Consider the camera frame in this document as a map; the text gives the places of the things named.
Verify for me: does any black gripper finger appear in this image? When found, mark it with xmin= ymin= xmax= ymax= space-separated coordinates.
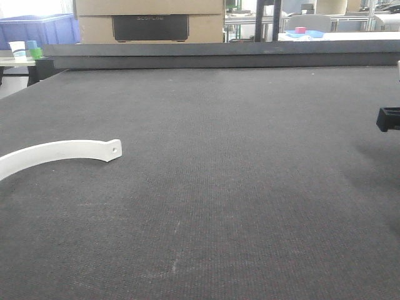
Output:
xmin=376 ymin=107 xmax=400 ymax=133

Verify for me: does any dark raised table ledge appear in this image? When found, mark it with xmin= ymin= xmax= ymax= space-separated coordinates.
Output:
xmin=44 ymin=40 xmax=399 ymax=70

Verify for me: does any blue tray background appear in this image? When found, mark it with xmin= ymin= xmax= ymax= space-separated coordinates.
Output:
xmin=286 ymin=30 xmax=325 ymax=39

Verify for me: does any pink cube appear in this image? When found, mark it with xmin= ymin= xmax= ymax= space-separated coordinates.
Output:
xmin=295 ymin=26 xmax=307 ymax=34

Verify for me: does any cardboard box with black panel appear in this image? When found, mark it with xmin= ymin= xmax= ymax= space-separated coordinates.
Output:
xmin=74 ymin=0 xmax=225 ymax=44

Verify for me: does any blue plastic crate background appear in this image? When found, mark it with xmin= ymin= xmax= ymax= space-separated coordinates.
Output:
xmin=1 ymin=14 xmax=81 ymax=50

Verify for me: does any green plastic cup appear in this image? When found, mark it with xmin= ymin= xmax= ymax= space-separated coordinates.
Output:
xmin=29 ymin=47 xmax=43 ymax=60

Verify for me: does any black vertical post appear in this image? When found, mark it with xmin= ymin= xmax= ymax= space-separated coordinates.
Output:
xmin=254 ymin=0 xmax=283 ymax=43

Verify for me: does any white curved plastic bracket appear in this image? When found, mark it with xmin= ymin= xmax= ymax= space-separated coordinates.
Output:
xmin=1 ymin=139 xmax=123 ymax=179

